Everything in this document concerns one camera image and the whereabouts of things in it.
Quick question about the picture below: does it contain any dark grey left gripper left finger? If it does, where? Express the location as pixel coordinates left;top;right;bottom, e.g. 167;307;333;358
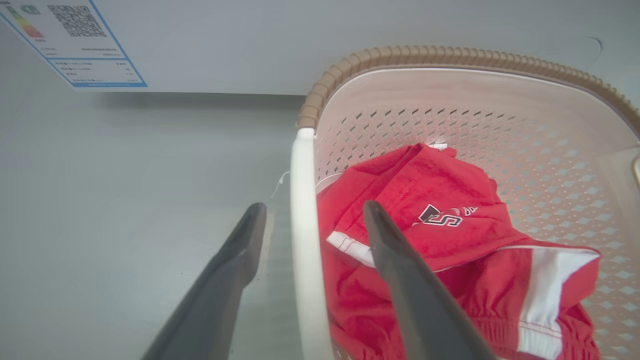
141;202;268;360

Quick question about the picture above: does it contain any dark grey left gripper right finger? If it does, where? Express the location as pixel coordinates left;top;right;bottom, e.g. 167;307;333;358
363;199;497;360

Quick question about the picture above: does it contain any white perforated laundry basket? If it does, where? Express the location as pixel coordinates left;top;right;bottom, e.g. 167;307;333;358
290;45;640;360

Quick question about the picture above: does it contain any red and white garment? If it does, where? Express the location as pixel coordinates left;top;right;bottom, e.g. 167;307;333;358
316;143;602;360

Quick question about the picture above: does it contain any white washing machine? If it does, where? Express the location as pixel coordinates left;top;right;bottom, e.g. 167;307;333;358
0;0;640;96

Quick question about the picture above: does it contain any energy label sticker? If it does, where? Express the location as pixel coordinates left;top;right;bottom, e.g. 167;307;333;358
0;0;148;89

